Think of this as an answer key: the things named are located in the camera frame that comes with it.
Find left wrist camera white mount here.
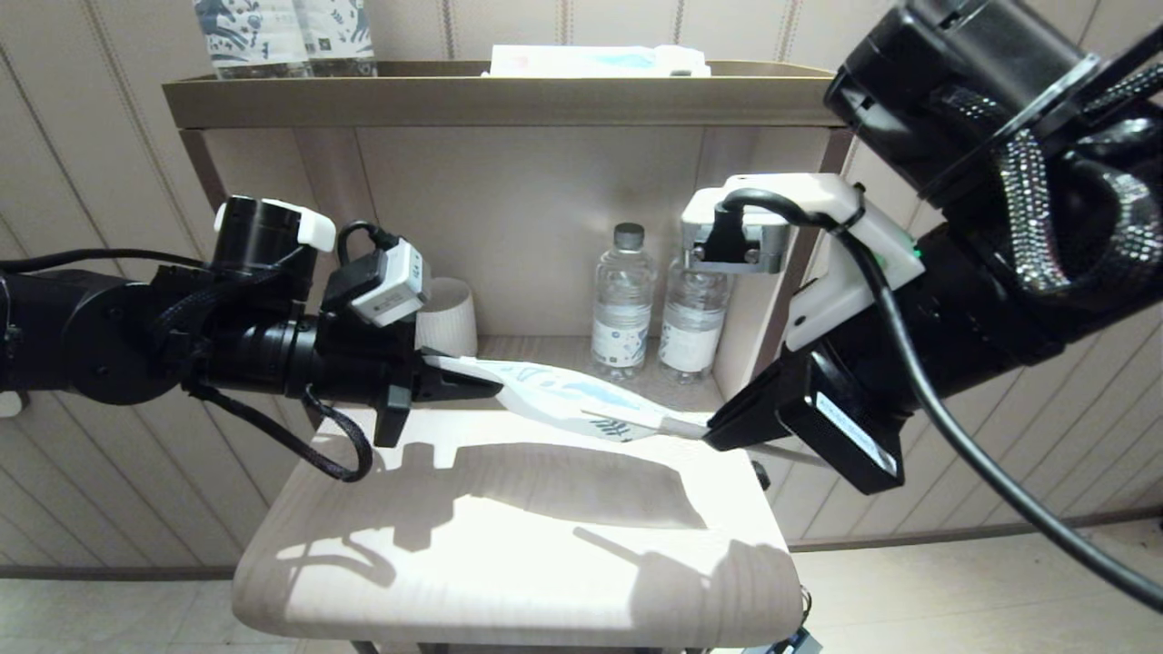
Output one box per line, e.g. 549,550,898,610
214,198,430,328

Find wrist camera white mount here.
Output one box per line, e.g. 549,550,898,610
214,198,430,328
681,173,926,353

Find white ribbed mug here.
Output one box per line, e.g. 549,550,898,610
413,277,479,358

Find braided cable of left arm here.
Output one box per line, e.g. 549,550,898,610
150,263,375,482

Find white toothbrush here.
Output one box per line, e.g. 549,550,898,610
659,413,830,469

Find white floral plastic pouch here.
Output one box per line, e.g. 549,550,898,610
425,354,719,443

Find blue patterned packs on shelf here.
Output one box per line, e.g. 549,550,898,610
193,0,310,78

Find light wooden shelf table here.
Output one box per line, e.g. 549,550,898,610
162,59,873,654

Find thick black camera cable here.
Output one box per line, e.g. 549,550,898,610
718,186,1163,614

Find clear plastic water bottle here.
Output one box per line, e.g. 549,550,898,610
592,223,657,381
661,254,731,384

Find braided cable of right arm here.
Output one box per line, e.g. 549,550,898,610
945,64,1163,296

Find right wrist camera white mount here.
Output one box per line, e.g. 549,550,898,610
681,173,926,353

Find white packet with blue print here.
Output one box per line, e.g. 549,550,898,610
491,44,712,77

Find braided cable of arm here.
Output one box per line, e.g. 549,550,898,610
150,263,375,482
945,64,1163,296

